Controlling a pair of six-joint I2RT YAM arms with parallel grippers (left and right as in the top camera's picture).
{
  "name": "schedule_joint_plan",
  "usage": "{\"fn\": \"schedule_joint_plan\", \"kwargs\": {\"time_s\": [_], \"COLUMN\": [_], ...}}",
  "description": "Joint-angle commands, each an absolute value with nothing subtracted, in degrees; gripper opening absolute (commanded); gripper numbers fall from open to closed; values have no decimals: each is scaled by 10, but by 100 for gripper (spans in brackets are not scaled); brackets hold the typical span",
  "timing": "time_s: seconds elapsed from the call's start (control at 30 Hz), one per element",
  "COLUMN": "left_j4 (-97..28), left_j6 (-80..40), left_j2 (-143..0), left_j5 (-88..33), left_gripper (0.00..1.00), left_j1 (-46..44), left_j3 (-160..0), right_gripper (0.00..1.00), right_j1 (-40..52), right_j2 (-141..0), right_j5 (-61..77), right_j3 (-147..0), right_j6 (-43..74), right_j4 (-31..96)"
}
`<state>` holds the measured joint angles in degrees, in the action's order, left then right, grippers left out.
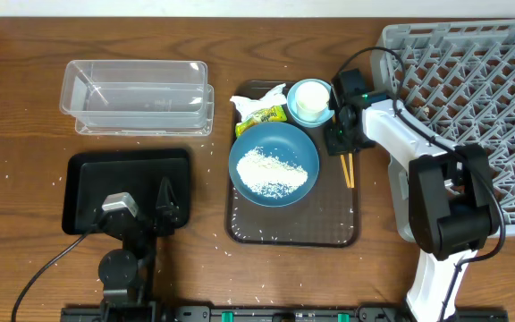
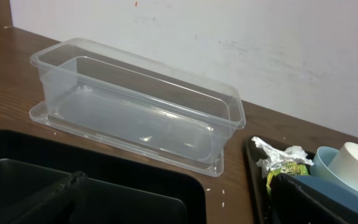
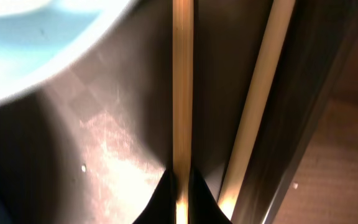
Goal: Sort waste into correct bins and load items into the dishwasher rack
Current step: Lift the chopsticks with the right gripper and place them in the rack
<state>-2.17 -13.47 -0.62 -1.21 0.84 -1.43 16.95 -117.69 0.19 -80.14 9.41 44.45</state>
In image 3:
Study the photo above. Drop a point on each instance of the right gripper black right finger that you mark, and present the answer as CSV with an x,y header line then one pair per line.
x,y
203,209

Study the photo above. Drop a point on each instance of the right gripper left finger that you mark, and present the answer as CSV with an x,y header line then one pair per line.
x,y
162,204

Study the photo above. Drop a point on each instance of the light blue bowl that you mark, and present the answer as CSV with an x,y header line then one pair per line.
x,y
38,39

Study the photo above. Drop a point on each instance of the brown serving tray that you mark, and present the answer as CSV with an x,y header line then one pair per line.
x,y
90,145

